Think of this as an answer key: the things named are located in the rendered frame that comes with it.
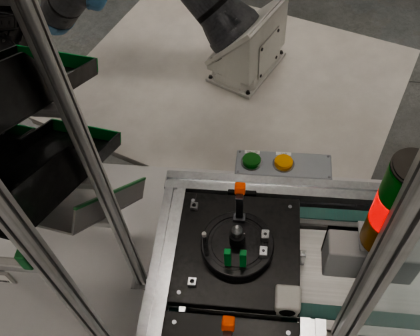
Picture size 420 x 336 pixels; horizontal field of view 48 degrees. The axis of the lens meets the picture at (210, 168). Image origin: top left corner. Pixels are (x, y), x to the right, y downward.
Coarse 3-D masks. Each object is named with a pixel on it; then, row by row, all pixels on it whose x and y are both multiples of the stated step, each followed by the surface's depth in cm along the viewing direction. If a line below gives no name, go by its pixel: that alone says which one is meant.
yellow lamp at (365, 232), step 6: (366, 222) 56; (366, 228) 57; (372, 228) 55; (360, 234) 59; (366, 234) 57; (372, 234) 56; (360, 240) 59; (366, 240) 58; (372, 240) 56; (366, 246) 58
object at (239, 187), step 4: (236, 184) 88; (240, 184) 88; (244, 184) 88; (236, 188) 88; (240, 188) 87; (244, 188) 87; (236, 192) 88; (240, 192) 88; (244, 192) 88; (236, 196) 88; (240, 196) 88; (236, 200) 87; (240, 200) 87; (236, 204) 90; (240, 204) 90; (236, 208) 91; (240, 208) 91; (236, 212) 91; (240, 212) 91; (236, 216) 92; (240, 216) 92
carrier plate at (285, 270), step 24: (192, 216) 96; (216, 216) 96; (264, 216) 96; (288, 216) 95; (192, 240) 93; (288, 240) 92; (192, 264) 90; (288, 264) 89; (192, 288) 87; (216, 288) 87; (240, 288) 87; (264, 288) 87; (264, 312) 85
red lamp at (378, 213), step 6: (378, 198) 52; (372, 204) 54; (378, 204) 52; (372, 210) 54; (378, 210) 52; (384, 210) 51; (372, 216) 54; (378, 216) 53; (384, 216) 52; (372, 222) 54; (378, 222) 53; (378, 228) 54
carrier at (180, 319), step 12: (168, 312) 85; (180, 312) 85; (168, 324) 84; (180, 324) 84; (192, 324) 84; (204, 324) 83; (216, 324) 83; (240, 324) 83; (252, 324) 83; (264, 324) 83; (276, 324) 83; (288, 324) 83
